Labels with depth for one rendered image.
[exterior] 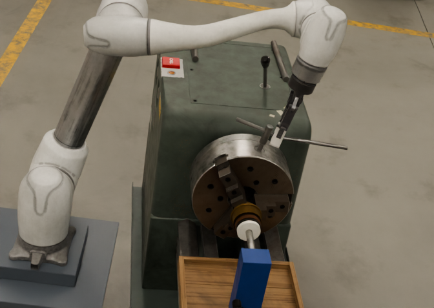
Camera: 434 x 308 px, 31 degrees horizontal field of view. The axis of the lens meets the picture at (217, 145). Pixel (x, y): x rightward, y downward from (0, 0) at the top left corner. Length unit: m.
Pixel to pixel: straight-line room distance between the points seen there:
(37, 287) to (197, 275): 0.50
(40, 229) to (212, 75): 0.77
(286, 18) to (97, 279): 1.00
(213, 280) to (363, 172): 2.41
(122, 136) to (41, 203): 2.22
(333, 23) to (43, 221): 1.03
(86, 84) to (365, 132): 2.93
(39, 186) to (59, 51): 3.10
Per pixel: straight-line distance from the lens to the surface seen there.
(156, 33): 2.13
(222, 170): 2.31
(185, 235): 2.57
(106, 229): 2.73
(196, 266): 2.43
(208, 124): 2.43
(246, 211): 2.29
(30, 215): 2.43
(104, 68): 2.36
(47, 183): 2.39
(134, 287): 2.83
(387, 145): 5.00
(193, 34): 2.14
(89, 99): 2.42
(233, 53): 2.84
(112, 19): 2.16
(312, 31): 2.14
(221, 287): 2.38
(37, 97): 4.90
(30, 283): 2.53
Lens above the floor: 2.51
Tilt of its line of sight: 33 degrees down
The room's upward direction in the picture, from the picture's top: 10 degrees clockwise
